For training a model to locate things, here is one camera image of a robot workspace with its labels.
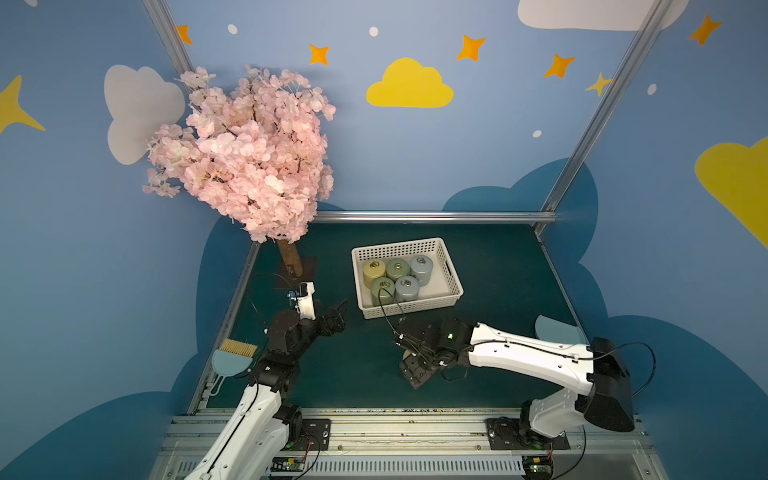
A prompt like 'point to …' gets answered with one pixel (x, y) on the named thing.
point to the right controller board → (538, 467)
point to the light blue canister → (421, 268)
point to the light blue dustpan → (551, 329)
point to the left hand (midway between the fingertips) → (333, 298)
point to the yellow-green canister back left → (373, 269)
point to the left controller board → (287, 464)
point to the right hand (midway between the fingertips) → (419, 360)
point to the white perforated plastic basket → (445, 286)
